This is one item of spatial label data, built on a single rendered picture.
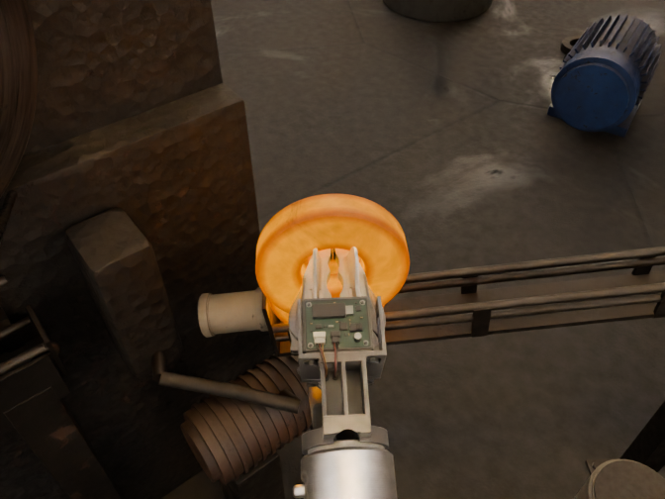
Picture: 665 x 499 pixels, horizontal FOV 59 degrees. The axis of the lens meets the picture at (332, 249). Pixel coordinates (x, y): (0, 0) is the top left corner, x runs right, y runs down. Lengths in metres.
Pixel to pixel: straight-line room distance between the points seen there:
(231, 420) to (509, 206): 1.40
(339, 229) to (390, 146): 1.70
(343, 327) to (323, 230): 0.11
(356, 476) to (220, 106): 0.54
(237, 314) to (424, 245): 1.14
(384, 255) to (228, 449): 0.42
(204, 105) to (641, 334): 1.36
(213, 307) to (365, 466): 0.40
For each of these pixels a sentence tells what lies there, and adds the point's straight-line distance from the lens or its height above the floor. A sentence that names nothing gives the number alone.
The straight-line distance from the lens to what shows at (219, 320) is 0.80.
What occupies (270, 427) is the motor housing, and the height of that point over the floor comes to 0.51.
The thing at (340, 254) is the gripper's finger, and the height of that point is 0.89.
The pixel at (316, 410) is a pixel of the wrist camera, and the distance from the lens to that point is 0.52.
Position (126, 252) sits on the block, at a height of 0.80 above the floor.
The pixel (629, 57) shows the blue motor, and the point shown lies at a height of 0.31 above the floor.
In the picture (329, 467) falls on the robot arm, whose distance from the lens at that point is 0.47.
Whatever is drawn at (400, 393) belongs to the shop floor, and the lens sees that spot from 1.53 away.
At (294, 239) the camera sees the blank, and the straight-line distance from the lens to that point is 0.57.
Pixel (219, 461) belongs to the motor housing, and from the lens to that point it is 0.89.
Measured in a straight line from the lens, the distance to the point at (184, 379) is 0.86.
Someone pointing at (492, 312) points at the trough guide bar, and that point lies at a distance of 0.82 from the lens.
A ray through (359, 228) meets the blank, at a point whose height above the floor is 0.92.
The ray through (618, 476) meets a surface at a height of 0.52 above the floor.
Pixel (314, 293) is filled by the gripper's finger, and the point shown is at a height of 0.89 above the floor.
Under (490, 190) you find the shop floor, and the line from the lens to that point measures 2.11.
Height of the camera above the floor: 1.31
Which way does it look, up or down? 46 degrees down
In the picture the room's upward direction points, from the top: straight up
